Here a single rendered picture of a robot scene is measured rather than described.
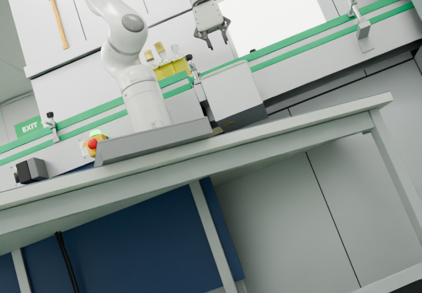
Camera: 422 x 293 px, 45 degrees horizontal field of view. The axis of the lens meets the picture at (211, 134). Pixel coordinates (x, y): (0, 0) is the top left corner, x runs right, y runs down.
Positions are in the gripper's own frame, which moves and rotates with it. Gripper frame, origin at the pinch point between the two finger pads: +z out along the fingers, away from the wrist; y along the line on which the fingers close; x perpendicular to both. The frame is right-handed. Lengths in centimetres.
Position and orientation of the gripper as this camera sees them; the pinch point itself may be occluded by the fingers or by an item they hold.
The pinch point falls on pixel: (217, 41)
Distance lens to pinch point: 186.0
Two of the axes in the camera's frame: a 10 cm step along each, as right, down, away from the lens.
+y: -9.3, 3.6, 1.0
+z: 3.3, 9.1, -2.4
